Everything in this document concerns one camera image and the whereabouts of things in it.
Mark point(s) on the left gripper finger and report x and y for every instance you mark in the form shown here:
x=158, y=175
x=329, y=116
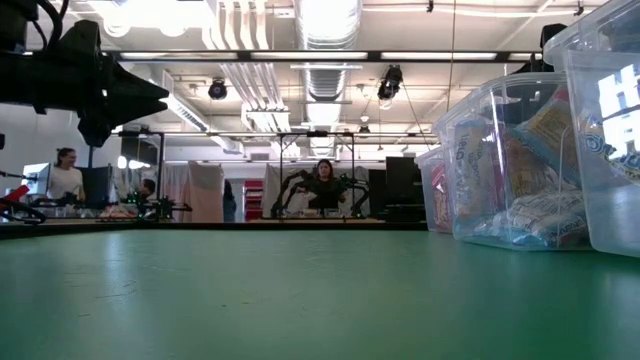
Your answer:
x=115, y=112
x=130, y=85

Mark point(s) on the yellow creamy chicken ramen pack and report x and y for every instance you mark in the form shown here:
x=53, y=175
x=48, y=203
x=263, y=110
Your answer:
x=612, y=150

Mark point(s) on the black background robot arm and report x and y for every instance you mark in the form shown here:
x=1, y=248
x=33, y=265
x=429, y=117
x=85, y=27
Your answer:
x=285, y=190
x=160, y=206
x=357, y=192

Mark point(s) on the black background monitor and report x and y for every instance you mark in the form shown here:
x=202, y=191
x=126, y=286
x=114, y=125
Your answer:
x=96, y=185

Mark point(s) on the person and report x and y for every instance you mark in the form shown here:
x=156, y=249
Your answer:
x=65, y=177
x=229, y=202
x=146, y=189
x=326, y=187

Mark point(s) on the black thin boom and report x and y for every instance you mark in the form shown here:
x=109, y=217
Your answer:
x=15, y=175

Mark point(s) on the white curtain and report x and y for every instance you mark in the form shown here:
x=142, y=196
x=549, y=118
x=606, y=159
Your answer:
x=272, y=175
x=200, y=192

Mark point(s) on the red flat object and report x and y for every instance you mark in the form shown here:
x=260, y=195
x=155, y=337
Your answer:
x=12, y=192

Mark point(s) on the red shelf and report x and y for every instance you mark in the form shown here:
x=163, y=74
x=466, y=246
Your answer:
x=253, y=200

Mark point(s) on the black background cabinet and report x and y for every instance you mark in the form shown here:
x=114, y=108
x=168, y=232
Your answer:
x=402, y=185

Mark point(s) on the clear plastic bin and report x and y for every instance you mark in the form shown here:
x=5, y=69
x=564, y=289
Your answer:
x=480, y=100
x=425, y=200
x=600, y=215

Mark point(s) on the red ramen noodle pack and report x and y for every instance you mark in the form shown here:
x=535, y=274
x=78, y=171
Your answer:
x=441, y=195

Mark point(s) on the black round camera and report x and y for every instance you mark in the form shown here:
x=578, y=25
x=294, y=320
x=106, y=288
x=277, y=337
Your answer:
x=217, y=90

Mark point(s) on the black metal table frame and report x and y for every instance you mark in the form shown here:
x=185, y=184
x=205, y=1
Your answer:
x=150, y=227

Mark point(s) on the black background station frame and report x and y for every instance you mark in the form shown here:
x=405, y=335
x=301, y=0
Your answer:
x=281, y=165

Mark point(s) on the silver ceiling duct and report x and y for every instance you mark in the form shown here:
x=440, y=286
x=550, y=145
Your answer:
x=327, y=50

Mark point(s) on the black hanging camera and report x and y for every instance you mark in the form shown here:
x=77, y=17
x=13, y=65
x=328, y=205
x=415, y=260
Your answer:
x=390, y=82

